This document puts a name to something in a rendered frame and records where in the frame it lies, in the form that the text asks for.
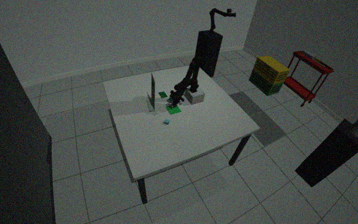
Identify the green square mat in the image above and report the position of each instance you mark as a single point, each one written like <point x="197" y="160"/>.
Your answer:
<point x="173" y="110"/>

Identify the small green flat square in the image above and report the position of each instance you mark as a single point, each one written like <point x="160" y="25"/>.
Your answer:
<point x="162" y="94"/>

